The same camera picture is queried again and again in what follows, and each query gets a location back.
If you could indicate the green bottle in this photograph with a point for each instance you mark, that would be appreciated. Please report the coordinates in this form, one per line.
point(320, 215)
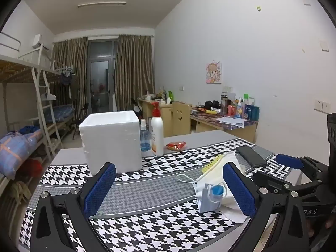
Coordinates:
point(170, 96)

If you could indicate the plain wooden desk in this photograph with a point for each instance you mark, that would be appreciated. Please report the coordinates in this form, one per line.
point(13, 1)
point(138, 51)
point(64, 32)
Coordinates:
point(168, 115)

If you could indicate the double white wall socket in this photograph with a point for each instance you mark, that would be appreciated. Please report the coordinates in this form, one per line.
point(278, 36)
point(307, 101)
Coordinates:
point(322, 105)

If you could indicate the red snack packet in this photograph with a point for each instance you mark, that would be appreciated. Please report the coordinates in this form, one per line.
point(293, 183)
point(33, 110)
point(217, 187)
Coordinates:
point(176, 145)

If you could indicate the blue spray bottle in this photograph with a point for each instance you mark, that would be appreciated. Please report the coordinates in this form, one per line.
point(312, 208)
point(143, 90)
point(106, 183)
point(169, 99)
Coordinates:
point(145, 140)

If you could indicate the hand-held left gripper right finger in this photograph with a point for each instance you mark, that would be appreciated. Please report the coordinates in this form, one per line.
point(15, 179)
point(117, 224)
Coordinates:
point(240, 191)

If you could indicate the grey blue face mask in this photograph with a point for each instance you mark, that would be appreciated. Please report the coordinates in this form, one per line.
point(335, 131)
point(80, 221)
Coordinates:
point(206, 202)

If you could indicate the wide white wall socket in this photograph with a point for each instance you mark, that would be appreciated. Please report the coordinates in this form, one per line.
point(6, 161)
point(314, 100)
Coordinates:
point(227, 88)

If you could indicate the white metal bunk bed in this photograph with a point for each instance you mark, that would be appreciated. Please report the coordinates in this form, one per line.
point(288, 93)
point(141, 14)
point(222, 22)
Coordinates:
point(15, 68)

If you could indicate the hanging dark clothes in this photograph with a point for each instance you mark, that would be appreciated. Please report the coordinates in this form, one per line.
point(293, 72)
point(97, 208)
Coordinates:
point(68, 82)

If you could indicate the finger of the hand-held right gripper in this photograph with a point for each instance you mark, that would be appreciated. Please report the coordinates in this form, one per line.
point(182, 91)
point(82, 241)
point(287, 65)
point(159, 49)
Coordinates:
point(267, 179)
point(288, 160)

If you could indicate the row of toiletry bottles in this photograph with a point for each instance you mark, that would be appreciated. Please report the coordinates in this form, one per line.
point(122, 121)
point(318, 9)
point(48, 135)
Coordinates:
point(249, 111)

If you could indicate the glass balcony door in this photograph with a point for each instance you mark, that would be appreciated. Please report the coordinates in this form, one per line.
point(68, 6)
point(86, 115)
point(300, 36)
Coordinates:
point(101, 78)

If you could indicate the white pump lotion bottle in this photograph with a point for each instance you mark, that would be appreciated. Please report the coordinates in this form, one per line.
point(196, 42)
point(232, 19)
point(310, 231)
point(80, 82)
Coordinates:
point(157, 136)

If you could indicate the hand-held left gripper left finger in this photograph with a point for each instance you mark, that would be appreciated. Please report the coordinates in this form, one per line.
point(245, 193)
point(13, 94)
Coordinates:
point(101, 186)

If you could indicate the wooden desk with printed cover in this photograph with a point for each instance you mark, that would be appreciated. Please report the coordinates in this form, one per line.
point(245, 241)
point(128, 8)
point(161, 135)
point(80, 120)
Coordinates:
point(210, 127)

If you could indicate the brown curtain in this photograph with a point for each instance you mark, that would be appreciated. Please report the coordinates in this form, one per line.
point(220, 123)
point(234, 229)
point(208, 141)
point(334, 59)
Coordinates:
point(76, 71)
point(134, 71)

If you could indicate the black folding chair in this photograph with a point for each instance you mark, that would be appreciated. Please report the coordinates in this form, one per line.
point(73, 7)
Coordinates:
point(81, 115)

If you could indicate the red cloth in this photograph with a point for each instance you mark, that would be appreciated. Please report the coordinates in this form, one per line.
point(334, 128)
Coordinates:
point(32, 168)

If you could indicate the black smartphone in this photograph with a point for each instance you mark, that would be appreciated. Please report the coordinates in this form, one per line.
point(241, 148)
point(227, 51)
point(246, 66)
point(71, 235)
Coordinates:
point(250, 156)

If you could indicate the ceiling tube light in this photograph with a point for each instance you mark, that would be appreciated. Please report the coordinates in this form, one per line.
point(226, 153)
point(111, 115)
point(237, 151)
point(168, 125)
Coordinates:
point(102, 4)

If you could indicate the person's right hand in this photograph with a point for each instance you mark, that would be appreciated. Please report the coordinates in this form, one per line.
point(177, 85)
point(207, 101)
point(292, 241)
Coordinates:
point(330, 220)

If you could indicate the cartoon wall poster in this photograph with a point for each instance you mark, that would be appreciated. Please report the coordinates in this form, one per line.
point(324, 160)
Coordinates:
point(214, 72)

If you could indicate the white bunk ladder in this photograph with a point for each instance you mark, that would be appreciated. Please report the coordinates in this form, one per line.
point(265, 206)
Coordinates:
point(48, 107)

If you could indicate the white wall switch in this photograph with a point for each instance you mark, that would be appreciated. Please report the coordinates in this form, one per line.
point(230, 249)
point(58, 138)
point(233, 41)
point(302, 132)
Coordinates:
point(324, 45)

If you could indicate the houndstooth tablecloth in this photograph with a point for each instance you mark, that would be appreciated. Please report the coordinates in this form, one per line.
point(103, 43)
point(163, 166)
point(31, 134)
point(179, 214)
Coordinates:
point(147, 223)

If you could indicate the blue checked mattress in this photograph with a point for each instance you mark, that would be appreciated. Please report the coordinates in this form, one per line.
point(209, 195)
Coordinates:
point(60, 111)

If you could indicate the printed paper sheets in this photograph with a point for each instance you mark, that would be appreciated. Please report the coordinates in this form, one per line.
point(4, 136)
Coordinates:
point(231, 120)

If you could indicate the white air conditioner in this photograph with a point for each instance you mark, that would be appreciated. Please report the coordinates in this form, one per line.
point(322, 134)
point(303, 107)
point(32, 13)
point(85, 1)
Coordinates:
point(39, 40)

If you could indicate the wooden chair with smiley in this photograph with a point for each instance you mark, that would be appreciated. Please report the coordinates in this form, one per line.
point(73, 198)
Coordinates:
point(181, 120)

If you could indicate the white foam box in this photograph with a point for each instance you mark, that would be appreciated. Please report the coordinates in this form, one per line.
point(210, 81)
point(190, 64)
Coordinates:
point(110, 141)

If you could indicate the white face mask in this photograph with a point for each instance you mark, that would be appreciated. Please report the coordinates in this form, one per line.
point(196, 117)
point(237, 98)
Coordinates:
point(210, 178)

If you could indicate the yellow plastic bag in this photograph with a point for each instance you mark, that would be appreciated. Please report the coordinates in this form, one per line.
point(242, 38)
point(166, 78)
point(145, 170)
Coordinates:
point(211, 164)

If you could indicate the yellow tube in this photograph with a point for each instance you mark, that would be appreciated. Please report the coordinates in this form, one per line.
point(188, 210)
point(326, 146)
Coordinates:
point(212, 111)

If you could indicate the blue checked bedding bundle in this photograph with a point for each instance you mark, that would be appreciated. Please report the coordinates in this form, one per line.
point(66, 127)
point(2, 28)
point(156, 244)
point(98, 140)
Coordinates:
point(15, 149)

